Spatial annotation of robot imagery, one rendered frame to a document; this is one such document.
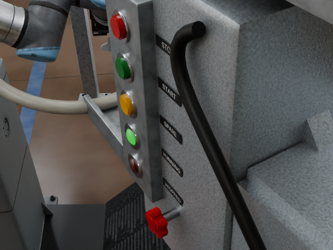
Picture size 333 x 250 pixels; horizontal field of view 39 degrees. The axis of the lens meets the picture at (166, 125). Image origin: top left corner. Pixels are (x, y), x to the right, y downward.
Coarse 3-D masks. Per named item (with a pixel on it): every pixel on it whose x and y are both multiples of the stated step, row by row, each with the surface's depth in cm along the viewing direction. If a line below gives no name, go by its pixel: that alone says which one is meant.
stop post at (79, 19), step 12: (72, 12) 251; (84, 12) 252; (72, 24) 256; (84, 24) 255; (84, 36) 260; (84, 48) 265; (84, 60) 270; (84, 72) 275; (84, 84) 281; (96, 84) 284; (96, 96) 286
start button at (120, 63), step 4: (116, 60) 52; (120, 60) 52; (116, 64) 53; (120, 64) 51; (124, 64) 51; (116, 68) 53; (120, 68) 52; (124, 68) 51; (120, 72) 52; (124, 72) 51; (128, 72) 52; (120, 76) 53; (124, 76) 52; (128, 76) 52
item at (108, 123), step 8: (88, 96) 99; (88, 104) 98; (88, 112) 101; (96, 112) 95; (104, 112) 102; (112, 112) 102; (96, 120) 97; (104, 120) 93; (112, 120) 100; (104, 128) 94; (112, 128) 91; (120, 128) 98; (104, 136) 96; (112, 136) 91; (120, 136) 90; (112, 144) 93; (120, 144) 88; (120, 152) 90
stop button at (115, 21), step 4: (112, 16) 49; (116, 16) 48; (112, 20) 49; (116, 20) 48; (120, 20) 48; (112, 24) 49; (116, 24) 48; (120, 24) 48; (112, 28) 50; (116, 28) 49; (120, 28) 48; (116, 32) 49; (120, 32) 48; (124, 32) 48; (116, 36) 49; (120, 36) 49; (124, 36) 49
